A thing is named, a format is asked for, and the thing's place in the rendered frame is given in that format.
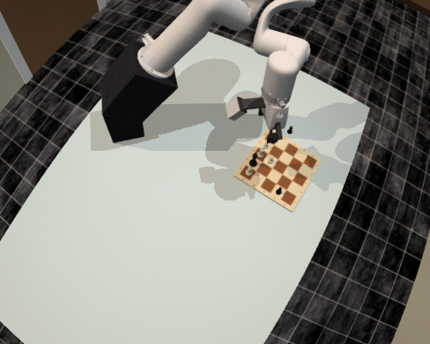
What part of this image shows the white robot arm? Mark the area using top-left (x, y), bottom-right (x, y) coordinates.
top-left (137, 0), bottom-right (316, 121)

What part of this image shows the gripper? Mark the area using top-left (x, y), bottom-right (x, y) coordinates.
top-left (258, 98), bottom-right (289, 144)

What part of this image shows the chessboard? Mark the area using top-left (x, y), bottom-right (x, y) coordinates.
top-left (234, 128), bottom-right (322, 212)

